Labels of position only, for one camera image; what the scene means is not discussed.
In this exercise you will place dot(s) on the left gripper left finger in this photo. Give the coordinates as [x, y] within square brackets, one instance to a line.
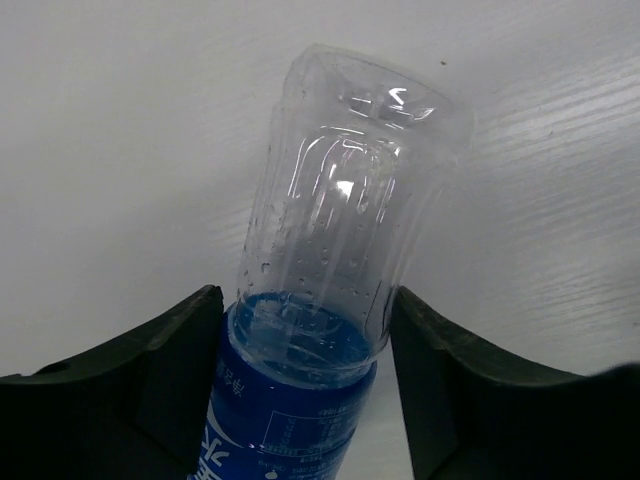
[133, 407]

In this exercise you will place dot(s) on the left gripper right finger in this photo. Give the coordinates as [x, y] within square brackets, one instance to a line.
[473, 410]

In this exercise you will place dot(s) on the blue label water bottle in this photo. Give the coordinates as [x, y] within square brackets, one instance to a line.
[358, 153]

